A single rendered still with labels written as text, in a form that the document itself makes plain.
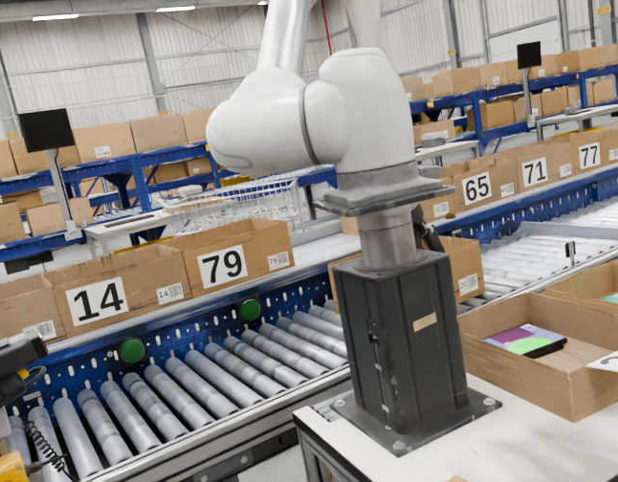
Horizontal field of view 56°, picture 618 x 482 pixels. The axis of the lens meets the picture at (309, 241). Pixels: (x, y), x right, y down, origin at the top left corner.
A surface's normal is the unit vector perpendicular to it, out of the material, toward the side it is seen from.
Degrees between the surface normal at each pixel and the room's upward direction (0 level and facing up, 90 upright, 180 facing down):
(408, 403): 90
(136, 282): 90
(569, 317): 89
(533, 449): 0
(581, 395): 90
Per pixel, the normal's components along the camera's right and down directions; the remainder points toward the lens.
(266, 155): -0.15, 0.65
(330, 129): -0.28, 0.32
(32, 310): 0.52, 0.08
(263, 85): -0.27, -0.64
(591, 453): -0.18, -0.96
